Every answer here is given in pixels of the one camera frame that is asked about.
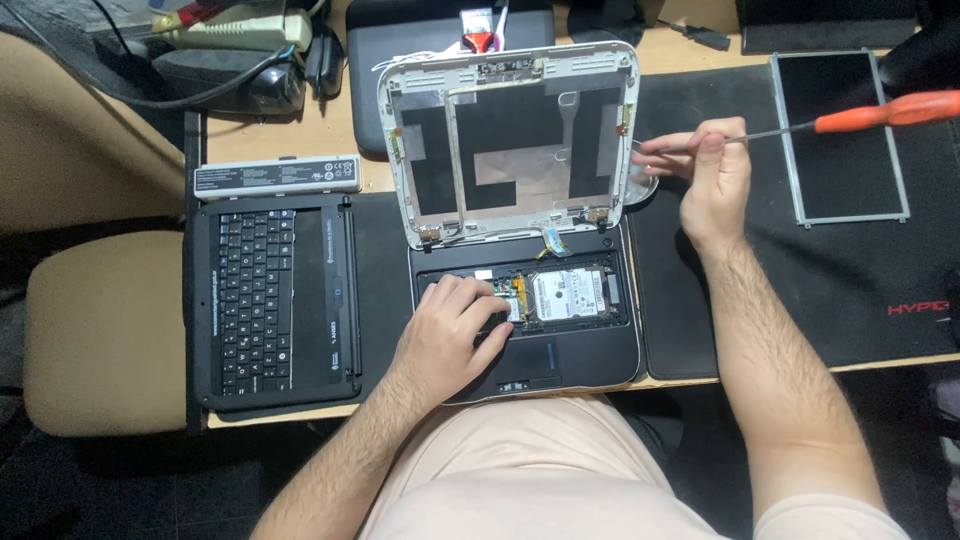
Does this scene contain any person's left hand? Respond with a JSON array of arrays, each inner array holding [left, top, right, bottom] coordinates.
[[386, 273, 517, 411]]

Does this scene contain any person's right hand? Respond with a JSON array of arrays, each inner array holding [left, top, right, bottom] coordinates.
[[633, 116, 753, 253]]

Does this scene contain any orange handled screwdriver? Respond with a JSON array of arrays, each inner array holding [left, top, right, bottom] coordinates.
[[658, 90, 960, 156]]

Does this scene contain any clear round plastic dish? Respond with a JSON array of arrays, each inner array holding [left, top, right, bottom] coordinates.
[[626, 139, 661, 208]]

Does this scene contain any black plug connector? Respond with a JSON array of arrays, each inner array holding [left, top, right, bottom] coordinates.
[[666, 20, 733, 53]]

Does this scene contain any black cloth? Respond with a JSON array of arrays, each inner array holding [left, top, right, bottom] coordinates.
[[566, 0, 648, 48]]

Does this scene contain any disassembled black white laptop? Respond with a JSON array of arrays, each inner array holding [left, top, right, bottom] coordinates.
[[377, 41, 645, 406]]

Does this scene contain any bare laptop screen panel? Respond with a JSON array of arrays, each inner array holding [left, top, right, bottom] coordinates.
[[770, 48, 912, 228]]

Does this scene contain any silver hard drive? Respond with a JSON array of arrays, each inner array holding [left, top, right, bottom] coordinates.
[[528, 266, 609, 324]]

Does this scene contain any black flat device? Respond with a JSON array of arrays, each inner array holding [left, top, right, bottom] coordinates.
[[735, 0, 922, 55]]

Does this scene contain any large black desk mat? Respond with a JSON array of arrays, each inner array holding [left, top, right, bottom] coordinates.
[[626, 49, 960, 381]]

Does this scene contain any red white small tool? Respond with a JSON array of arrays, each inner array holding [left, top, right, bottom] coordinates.
[[459, 6, 511, 55]]

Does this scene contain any black rounded object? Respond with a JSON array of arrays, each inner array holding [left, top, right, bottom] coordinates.
[[877, 11, 960, 95]]

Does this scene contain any closed dark grey laptop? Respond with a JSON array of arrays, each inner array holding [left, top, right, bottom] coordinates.
[[345, 0, 558, 160]]

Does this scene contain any small black charger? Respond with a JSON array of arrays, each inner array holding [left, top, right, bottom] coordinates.
[[304, 24, 347, 102]]

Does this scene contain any person's pink shirt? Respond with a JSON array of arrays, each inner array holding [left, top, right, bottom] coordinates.
[[358, 393, 914, 540]]

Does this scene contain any white laptop battery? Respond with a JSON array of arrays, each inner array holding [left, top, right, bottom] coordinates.
[[193, 154, 364, 201]]

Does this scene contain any black keyboard bezel panel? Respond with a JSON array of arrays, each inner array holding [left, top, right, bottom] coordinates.
[[183, 195, 365, 411]]

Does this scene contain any black power adapter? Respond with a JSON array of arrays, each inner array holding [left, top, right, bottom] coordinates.
[[152, 48, 307, 116]]

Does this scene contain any beige power strip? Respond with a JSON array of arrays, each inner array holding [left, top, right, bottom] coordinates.
[[152, 6, 314, 54]]

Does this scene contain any beige chair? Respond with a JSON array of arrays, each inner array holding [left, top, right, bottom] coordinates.
[[0, 30, 190, 438]]

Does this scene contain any blue ribbon cable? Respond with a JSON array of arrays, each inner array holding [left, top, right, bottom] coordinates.
[[537, 227, 575, 260]]

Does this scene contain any green wireless card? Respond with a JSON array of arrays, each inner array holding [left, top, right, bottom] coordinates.
[[491, 276, 530, 324]]

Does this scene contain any black cable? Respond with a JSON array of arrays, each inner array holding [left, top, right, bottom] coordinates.
[[0, 0, 299, 111]]

